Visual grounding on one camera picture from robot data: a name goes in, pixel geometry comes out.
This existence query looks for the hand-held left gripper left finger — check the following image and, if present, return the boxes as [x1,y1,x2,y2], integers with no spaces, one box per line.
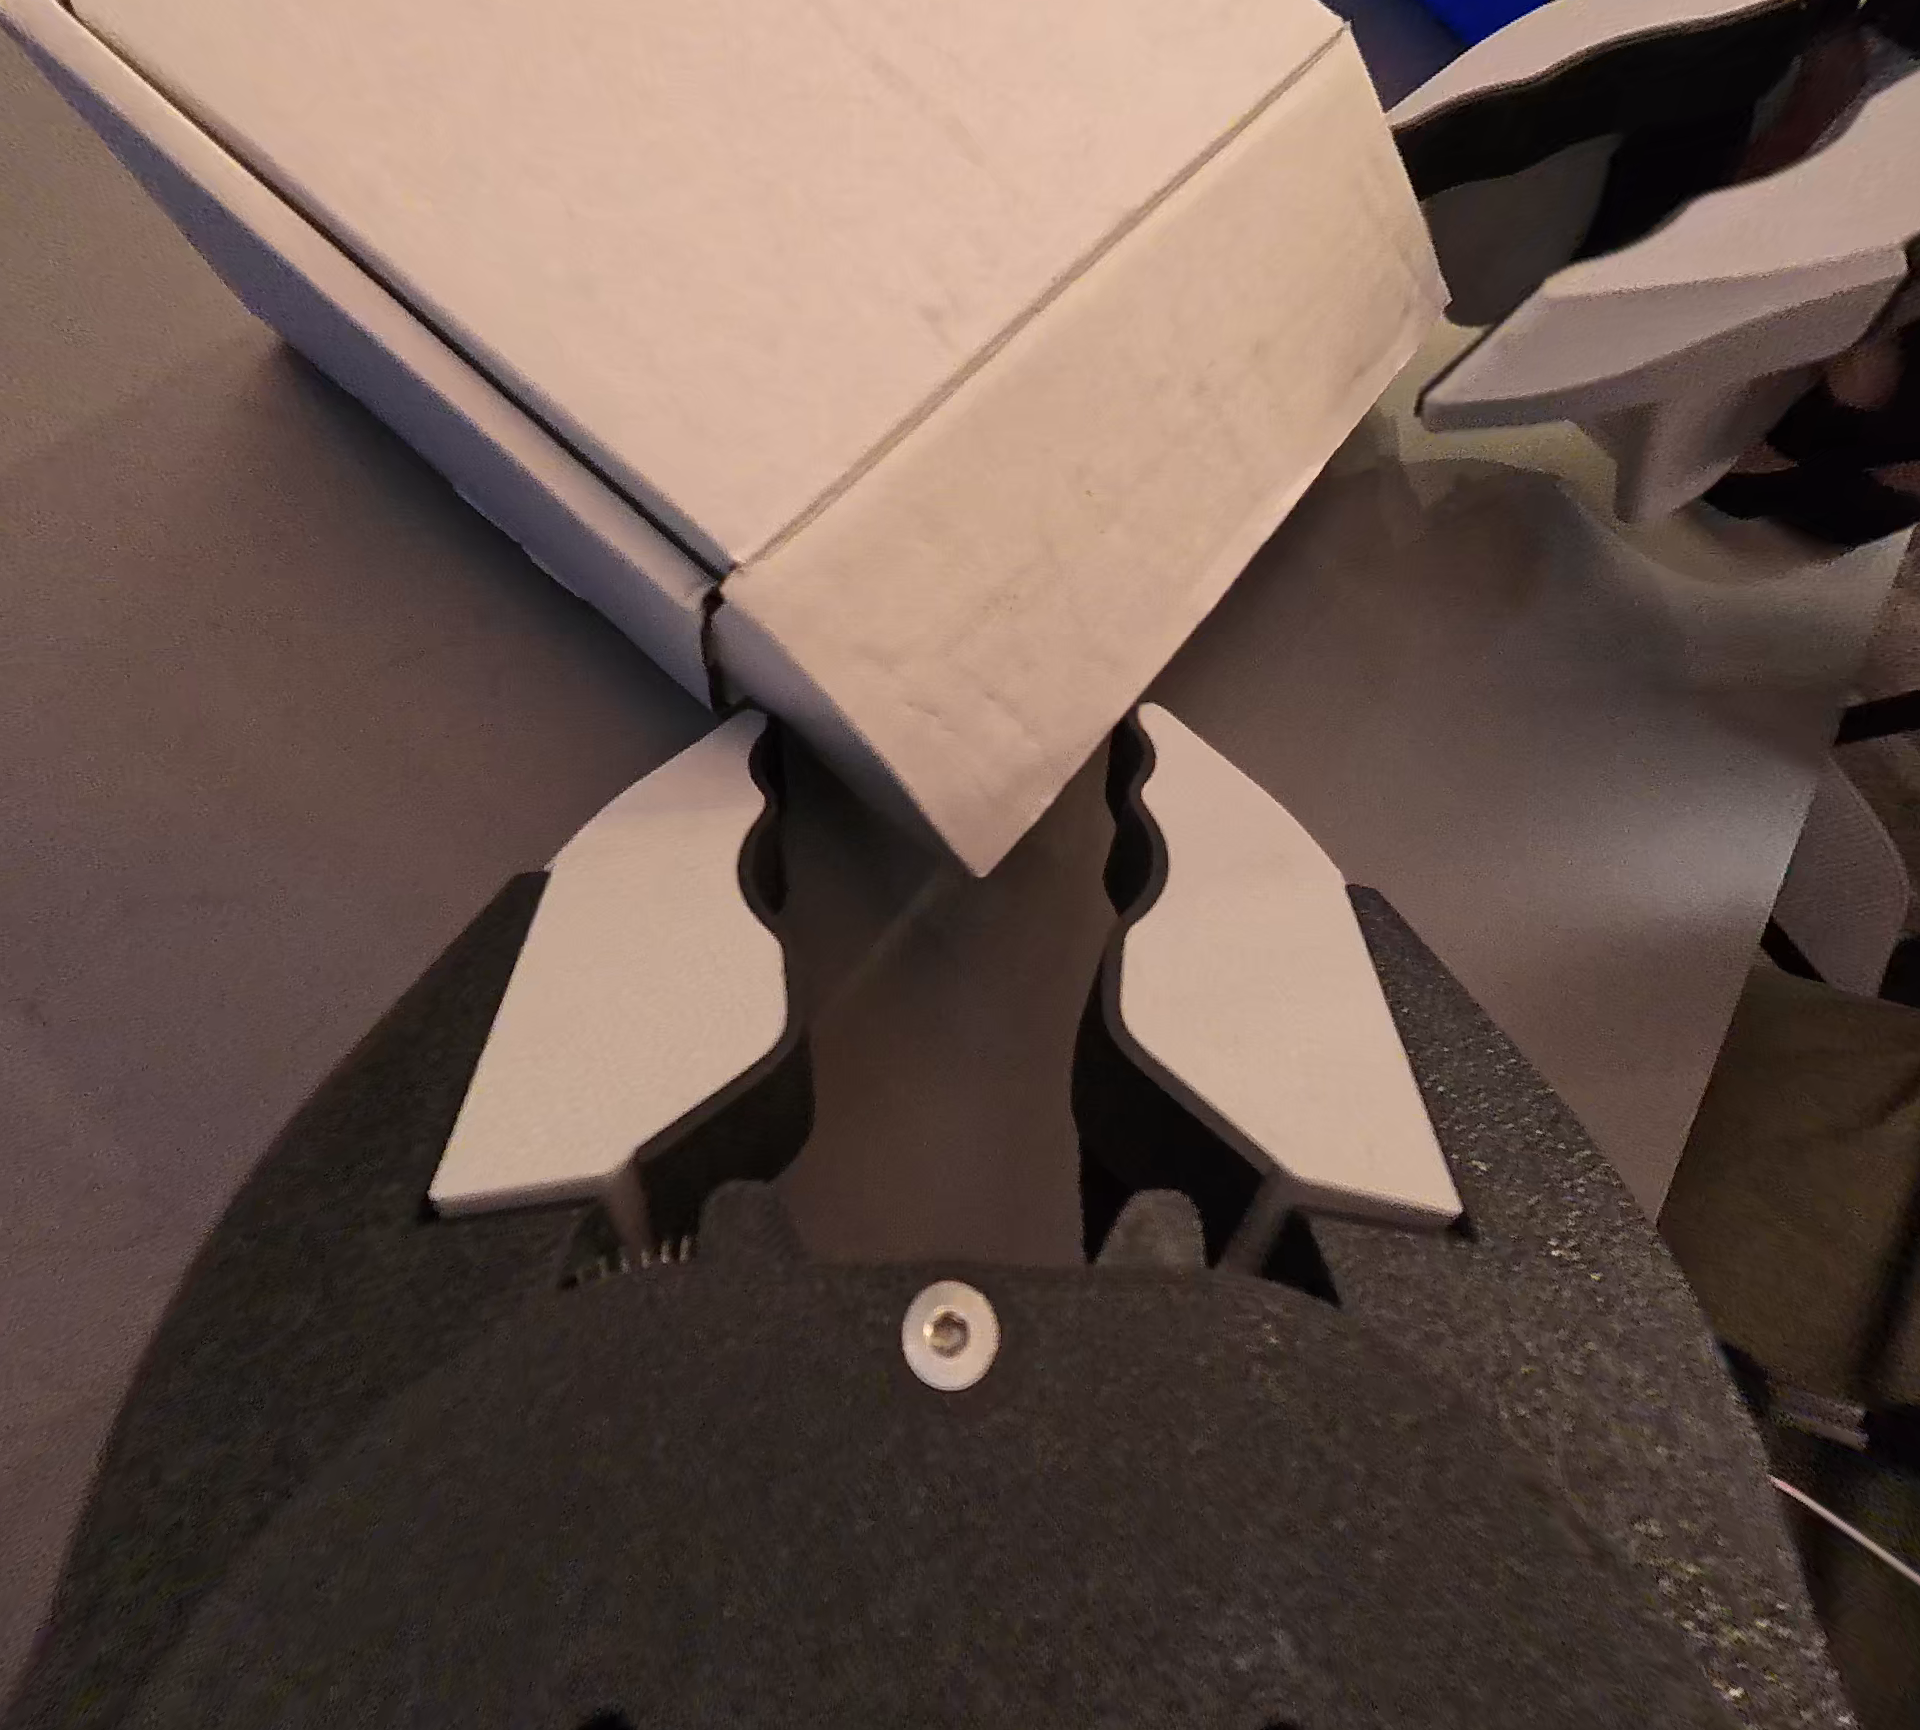
[427,707,823,1245]

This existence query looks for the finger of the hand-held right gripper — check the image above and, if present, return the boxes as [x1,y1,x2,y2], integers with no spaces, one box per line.
[1389,0,1867,195]
[1412,86,1920,528]

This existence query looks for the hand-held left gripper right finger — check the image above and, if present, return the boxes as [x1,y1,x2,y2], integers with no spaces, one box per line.
[1075,705,1471,1267]

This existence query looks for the white cardboard box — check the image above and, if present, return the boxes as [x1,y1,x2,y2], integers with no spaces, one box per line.
[0,0,1446,881]

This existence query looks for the person's olive clothing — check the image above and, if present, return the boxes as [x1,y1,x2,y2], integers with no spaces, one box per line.
[1656,963,1920,1453]

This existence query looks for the grey strap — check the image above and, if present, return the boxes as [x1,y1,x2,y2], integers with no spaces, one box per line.
[1767,742,1918,1000]

